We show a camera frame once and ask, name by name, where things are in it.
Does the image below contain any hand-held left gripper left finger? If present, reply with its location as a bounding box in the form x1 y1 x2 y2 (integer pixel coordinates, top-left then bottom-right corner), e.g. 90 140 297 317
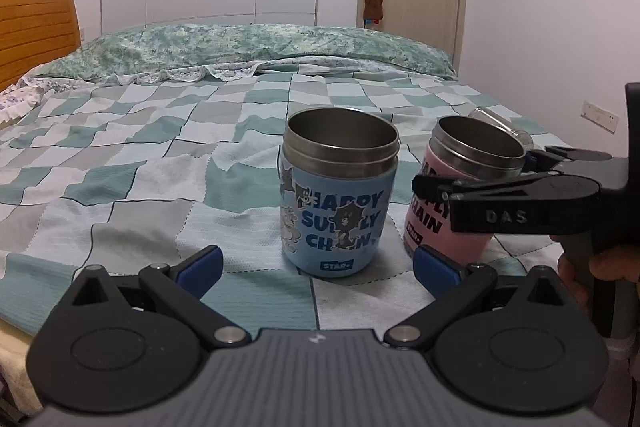
64 245 252 351

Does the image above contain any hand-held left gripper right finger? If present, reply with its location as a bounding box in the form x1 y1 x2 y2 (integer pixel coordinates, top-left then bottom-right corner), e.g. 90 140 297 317
384 245 577 351

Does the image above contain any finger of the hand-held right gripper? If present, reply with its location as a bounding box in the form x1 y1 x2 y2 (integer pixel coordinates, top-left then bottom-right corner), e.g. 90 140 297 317
524 145 612 174
412 171 602 236

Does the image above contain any pink printed cup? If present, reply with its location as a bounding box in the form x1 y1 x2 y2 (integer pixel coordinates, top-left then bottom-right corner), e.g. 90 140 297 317
402 115 527 261

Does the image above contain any blue cartoon print cup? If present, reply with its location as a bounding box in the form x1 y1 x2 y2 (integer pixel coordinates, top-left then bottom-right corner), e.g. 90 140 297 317
279 108 401 281

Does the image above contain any bare steel cup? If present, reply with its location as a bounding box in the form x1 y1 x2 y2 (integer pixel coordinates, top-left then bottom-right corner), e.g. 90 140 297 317
467 106 534 154

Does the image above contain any person's right hand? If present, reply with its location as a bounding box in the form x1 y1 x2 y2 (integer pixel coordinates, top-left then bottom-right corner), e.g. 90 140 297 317
556 246 640 309

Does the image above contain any green white checkered blanket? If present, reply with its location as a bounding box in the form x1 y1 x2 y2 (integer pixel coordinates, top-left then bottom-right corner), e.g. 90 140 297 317
0 66 591 344

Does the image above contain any cream bed sheet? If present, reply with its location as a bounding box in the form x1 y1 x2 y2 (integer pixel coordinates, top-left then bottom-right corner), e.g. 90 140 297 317
0 321 43 414

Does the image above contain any green floral pillow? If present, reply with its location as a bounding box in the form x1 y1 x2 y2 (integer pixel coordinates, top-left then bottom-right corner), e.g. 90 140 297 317
37 22 459 86

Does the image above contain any purple floral sheet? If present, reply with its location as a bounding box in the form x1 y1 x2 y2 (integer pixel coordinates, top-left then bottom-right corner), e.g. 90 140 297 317
0 74 52 128

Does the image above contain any wooden headboard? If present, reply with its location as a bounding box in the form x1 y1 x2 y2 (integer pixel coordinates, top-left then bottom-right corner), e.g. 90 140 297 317
0 0 84 93

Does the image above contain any white wall socket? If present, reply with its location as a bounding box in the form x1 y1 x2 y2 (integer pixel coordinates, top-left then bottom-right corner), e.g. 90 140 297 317
582 102 619 134

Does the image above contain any brown bag on handle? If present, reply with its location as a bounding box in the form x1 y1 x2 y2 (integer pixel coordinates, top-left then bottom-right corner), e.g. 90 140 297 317
363 0 385 30

